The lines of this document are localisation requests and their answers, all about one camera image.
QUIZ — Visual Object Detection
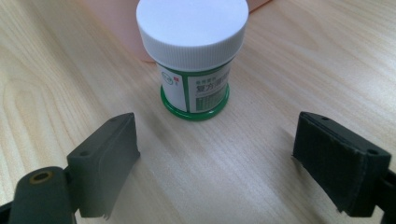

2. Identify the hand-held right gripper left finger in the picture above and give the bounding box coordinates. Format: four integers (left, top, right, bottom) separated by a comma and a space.
66, 112, 141, 220

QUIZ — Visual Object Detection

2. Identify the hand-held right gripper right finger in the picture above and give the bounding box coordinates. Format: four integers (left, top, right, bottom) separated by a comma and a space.
291, 111, 392, 218

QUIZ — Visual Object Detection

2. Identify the green medicine bottle white cap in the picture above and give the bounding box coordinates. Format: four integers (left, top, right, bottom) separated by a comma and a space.
135, 0, 250, 122

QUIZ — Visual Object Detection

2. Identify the pink mat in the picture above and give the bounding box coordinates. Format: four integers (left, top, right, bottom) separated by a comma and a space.
81, 0, 273, 63

